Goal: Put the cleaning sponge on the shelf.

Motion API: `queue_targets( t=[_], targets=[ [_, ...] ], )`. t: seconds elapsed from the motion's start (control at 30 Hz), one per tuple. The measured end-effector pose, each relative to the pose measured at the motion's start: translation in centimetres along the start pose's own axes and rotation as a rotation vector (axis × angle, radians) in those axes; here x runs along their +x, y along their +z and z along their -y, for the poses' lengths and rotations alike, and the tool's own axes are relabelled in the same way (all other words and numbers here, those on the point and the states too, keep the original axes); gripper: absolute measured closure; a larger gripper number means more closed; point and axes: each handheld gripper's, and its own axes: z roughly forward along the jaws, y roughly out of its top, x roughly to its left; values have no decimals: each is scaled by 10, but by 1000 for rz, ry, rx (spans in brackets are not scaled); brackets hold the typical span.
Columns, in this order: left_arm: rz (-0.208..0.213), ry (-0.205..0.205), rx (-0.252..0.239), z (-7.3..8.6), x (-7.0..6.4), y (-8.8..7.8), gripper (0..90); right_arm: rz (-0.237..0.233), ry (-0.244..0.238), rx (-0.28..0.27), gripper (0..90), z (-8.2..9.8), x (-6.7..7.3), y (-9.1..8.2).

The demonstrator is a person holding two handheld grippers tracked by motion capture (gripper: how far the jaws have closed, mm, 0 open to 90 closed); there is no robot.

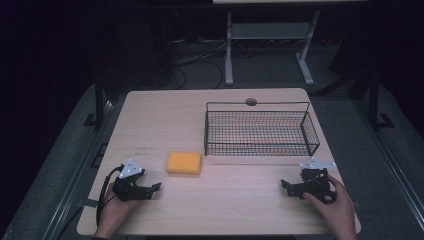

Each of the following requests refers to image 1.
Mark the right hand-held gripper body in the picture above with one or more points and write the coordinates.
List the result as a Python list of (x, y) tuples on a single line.
[(316, 183)]

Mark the person's right hand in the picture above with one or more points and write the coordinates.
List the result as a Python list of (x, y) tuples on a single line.
[(333, 210)]

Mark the grey table grommet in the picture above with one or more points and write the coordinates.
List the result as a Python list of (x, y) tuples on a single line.
[(251, 101)]

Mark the person's left hand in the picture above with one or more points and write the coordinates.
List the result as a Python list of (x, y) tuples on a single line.
[(115, 210)]

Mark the black metal stand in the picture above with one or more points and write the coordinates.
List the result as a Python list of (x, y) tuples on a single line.
[(375, 103), (98, 103)]

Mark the yellow sponge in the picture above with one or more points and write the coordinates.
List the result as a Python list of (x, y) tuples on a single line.
[(184, 163)]

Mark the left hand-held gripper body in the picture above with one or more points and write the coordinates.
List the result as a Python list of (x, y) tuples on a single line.
[(128, 186)]

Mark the white metal stand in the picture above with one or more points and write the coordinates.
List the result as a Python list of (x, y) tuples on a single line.
[(270, 46)]

